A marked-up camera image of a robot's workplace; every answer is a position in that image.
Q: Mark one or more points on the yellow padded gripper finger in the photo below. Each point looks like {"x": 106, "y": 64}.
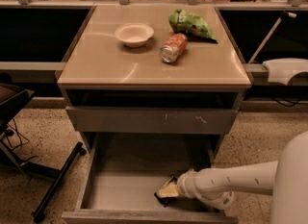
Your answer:
{"x": 170, "y": 190}

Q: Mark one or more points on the black rxbar chocolate bar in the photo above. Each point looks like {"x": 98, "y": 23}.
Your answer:
{"x": 165, "y": 201}

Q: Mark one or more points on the white curved robot base part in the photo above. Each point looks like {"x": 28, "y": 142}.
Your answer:
{"x": 282, "y": 71}

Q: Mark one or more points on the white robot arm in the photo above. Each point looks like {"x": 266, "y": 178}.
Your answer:
{"x": 285, "y": 180}

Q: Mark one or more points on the open middle drawer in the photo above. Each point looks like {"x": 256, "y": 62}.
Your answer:
{"x": 125, "y": 171}

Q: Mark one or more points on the closed top drawer front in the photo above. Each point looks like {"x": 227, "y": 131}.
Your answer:
{"x": 150, "y": 120}

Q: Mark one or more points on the grey drawer cabinet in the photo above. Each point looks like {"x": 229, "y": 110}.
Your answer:
{"x": 102, "y": 72}

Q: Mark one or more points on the orange soda can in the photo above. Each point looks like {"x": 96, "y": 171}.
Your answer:
{"x": 173, "y": 48}

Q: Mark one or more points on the white ceramic bowl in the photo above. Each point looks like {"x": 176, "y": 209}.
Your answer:
{"x": 134, "y": 35}

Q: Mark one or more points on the green chip bag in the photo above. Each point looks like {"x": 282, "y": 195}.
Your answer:
{"x": 182, "y": 21}

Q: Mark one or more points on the black chair with base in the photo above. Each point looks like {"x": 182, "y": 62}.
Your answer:
{"x": 38, "y": 160}

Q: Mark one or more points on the white rod with black tip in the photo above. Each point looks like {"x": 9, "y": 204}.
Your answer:
{"x": 283, "y": 15}

